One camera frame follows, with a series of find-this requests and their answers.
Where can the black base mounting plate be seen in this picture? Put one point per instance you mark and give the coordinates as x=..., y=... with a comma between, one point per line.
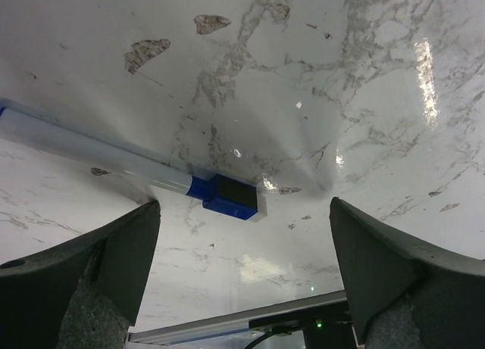
x=323, y=326

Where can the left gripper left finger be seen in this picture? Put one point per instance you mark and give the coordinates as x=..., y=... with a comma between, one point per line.
x=83, y=293

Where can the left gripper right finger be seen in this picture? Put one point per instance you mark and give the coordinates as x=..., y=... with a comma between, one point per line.
x=404, y=292

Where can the white blue pen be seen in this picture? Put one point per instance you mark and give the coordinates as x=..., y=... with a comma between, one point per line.
x=218, y=193

